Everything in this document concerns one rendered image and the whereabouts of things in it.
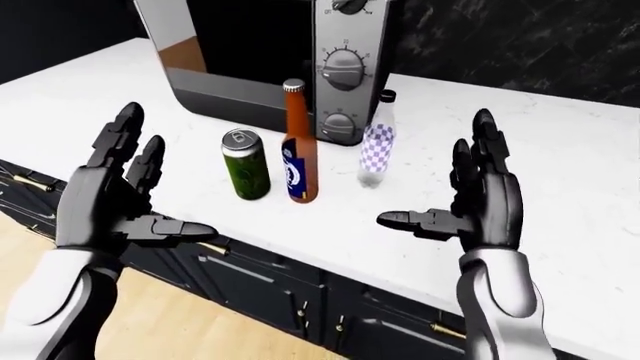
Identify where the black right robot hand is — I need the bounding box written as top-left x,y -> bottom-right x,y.
375,108 -> 525,256

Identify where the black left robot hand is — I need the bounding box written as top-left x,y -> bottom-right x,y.
53,101 -> 220,258

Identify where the clear plastic bottle checkered label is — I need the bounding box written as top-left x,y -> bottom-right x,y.
357,89 -> 399,189

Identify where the green drink can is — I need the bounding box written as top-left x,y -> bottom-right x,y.
221,127 -> 273,201

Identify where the small microwave knob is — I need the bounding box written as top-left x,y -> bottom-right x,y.
321,113 -> 360,141

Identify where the dark blue base cabinet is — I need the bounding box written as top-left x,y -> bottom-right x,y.
0,159 -> 640,360

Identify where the large microwave timer knob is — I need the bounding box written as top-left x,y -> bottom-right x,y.
319,48 -> 369,93

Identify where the brown beer bottle blue label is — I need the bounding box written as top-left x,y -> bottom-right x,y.
281,78 -> 320,205

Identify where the silver black microwave oven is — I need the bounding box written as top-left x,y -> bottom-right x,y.
132,0 -> 401,147

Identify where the brass drawer handle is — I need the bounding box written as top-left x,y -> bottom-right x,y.
13,173 -> 56,193
430,322 -> 467,339
198,240 -> 231,257

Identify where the microwave knob cut by frame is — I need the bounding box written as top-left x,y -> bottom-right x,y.
331,0 -> 370,14

